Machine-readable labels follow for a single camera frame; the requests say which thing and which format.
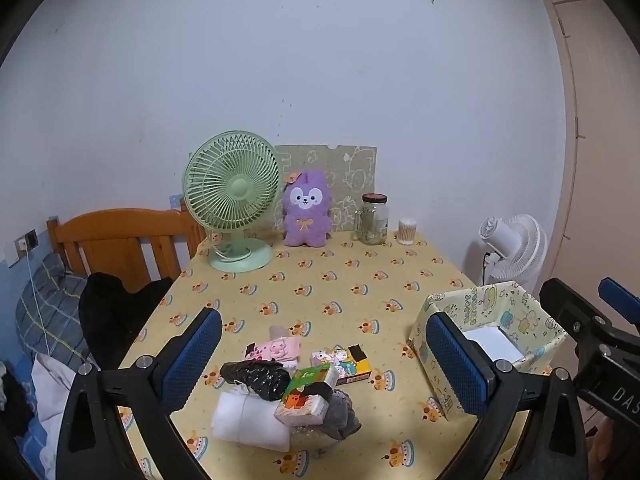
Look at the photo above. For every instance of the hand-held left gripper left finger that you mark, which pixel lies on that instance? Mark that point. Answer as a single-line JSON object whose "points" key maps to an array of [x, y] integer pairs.
{"points": [[192, 355]]}

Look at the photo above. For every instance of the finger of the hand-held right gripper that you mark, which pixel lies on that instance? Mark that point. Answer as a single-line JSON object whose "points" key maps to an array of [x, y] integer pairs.
{"points": [[620, 296], [570, 310]]}

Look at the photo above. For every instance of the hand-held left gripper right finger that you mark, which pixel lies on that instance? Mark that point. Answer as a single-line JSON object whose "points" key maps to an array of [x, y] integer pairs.
{"points": [[457, 365]]}

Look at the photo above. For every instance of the cartoon print storage box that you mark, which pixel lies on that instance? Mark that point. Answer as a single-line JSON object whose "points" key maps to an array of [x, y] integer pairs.
{"points": [[530, 320]]}

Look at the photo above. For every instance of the black plastic bag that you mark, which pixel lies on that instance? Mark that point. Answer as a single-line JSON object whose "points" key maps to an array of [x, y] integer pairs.
{"points": [[255, 377]]}

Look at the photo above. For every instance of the white towel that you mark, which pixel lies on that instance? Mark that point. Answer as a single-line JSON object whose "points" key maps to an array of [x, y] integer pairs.
{"points": [[245, 420]]}

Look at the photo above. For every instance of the pink tissue packet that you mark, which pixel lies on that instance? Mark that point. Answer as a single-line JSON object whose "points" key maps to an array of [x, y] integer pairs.
{"points": [[277, 347]]}

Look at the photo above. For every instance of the yellow cartoon print packet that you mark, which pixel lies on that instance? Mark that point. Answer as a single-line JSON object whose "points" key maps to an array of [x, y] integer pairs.
{"points": [[345, 367]]}

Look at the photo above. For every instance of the green tissue pack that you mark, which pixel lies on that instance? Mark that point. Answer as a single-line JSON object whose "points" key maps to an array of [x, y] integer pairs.
{"points": [[305, 402]]}

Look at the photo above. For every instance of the grey soft cloth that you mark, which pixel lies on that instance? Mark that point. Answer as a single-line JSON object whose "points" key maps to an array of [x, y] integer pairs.
{"points": [[342, 417]]}

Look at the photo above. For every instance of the white flat pad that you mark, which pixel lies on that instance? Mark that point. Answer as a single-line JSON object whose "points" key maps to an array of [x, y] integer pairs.
{"points": [[492, 342]]}

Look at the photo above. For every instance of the white standing fan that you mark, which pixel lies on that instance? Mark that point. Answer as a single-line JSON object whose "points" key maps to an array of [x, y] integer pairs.
{"points": [[520, 255]]}

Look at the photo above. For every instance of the black garment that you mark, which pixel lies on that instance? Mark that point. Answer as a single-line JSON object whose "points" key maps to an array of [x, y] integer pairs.
{"points": [[110, 310]]}

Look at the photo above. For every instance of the white cloth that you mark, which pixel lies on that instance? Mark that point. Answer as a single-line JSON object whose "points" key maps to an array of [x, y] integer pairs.
{"points": [[55, 385]]}

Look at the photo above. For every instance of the cotton swab container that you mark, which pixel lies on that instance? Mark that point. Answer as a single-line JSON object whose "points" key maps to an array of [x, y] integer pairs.
{"points": [[406, 232]]}

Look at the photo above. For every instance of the yellow printed tablecloth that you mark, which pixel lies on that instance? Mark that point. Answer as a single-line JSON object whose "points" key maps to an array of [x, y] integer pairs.
{"points": [[325, 300]]}

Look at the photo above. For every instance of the clear plastic bag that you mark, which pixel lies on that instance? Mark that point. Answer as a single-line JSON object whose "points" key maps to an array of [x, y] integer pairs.
{"points": [[310, 440]]}

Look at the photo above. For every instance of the blue plaid pillow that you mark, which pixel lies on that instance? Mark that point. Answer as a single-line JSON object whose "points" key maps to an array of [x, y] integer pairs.
{"points": [[50, 310]]}

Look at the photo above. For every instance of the wooden chair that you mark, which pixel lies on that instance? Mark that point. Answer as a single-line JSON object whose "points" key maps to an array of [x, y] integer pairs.
{"points": [[115, 225]]}

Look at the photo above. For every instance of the beige door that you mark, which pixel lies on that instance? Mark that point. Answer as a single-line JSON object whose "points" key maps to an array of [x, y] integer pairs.
{"points": [[600, 135]]}

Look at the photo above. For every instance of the glass jar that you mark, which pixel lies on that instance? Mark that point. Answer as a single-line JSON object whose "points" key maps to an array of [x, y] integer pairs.
{"points": [[372, 225]]}

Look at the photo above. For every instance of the green desk fan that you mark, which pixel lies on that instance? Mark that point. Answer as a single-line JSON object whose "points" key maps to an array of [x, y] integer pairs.
{"points": [[235, 190]]}

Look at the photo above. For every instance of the purple plush toy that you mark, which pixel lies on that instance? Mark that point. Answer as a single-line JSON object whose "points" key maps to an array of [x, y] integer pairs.
{"points": [[305, 220]]}

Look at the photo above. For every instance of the dark cloth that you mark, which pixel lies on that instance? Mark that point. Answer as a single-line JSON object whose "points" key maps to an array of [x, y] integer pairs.
{"points": [[15, 400]]}

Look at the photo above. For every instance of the green printed cardboard panel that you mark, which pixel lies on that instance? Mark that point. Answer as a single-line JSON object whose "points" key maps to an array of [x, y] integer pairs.
{"points": [[350, 170]]}

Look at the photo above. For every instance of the white wall socket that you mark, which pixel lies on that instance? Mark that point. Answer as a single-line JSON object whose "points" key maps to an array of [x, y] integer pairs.
{"points": [[21, 248]]}

